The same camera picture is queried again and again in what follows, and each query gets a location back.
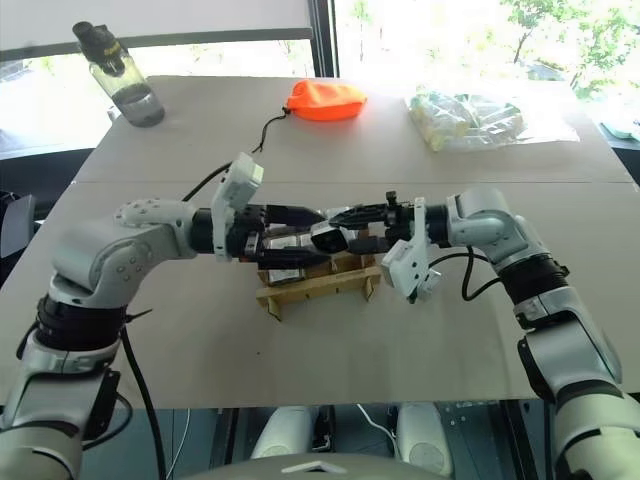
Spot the white rounded robot leg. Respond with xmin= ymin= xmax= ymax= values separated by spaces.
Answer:
xmin=397 ymin=402 xmax=454 ymax=476
xmin=249 ymin=404 xmax=314 ymax=474

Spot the clear plastic bag with items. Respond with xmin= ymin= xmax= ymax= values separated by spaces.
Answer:
xmin=407 ymin=89 xmax=581 ymax=151

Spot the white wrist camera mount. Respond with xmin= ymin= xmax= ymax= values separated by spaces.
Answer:
xmin=209 ymin=152 xmax=265 ymax=262
xmin=380 ymin=196 xmax=444 ymax=305

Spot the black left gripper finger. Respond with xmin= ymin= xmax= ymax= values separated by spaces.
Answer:
xmin=267 ymin=203 xmax=330 ymax=225
xmin=256 ymin=247 xmax=330 ymax=267

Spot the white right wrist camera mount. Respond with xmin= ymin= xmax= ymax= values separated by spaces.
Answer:
xmin=380 ymin=196 xmax=444 ymax=305

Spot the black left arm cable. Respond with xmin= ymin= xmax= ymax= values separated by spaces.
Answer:
xmin=180 ymin=162 xmax=235 ymax=204
xmin=117 ymin=309 xmax=169 ymax=480

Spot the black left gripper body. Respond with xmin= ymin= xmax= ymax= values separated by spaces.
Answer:
xmin=230 ymin=202 xmax=272 ymax=265

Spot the grey robot torso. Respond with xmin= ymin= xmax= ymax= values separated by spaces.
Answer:
xmin=187 ymin=451 xmax=454 ymax=480

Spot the orange drawstring pouch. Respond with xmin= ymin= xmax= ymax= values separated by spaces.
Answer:
xmin=285 ymin=79 xmax=369 ymax=122

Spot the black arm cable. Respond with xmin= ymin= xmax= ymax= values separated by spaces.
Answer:
xmin=427 ymin=247 xmax=501 ymax=302
xmin=117 ymin=309 xmax=169 ymax=480
xmin=180 ymin=162 xmax=235 ymax=204

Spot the wooden rack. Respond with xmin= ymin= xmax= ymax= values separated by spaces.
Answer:
xmin=254 ymin=219 xmax=380 ymax=321

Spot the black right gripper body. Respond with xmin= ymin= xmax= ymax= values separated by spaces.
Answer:
xmin=381 ymin=191 xmax=418 ymax=246

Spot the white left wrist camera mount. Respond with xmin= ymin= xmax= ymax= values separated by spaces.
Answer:
xmin=209 ymin=152 xmax=265 ymax=262

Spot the black window frame post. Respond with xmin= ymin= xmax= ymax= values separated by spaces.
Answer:
xmin=305 ymin=0 xmax=342 ymax=79

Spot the brown cardboard table sheet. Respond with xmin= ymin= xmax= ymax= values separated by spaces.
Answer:
xmin=0 ymin=178 xmax=640 ymax=412
xmin=74 ymin=74 xmax=636 ymax=185

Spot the clear water bottle black lid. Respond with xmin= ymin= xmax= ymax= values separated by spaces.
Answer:
xmin=72 ymin=20 xmax=166 ymax=129

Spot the black and silver compact camera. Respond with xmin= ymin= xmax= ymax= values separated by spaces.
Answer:
xmin=309 ymin=222 xmax=354 ymax=259

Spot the white cable under table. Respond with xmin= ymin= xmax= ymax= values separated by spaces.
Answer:
xmin=355 ymin=403 xmax=399 ymax=444

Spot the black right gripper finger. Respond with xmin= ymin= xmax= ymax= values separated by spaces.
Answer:
xmin=329 ymin=201 xmax=387 ymax=231
xmin=349 ymin=236 xmax=397 ymax=255

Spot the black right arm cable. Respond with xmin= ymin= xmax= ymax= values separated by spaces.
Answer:
xmin=427 ymin=247 xmax=501 ymax=302

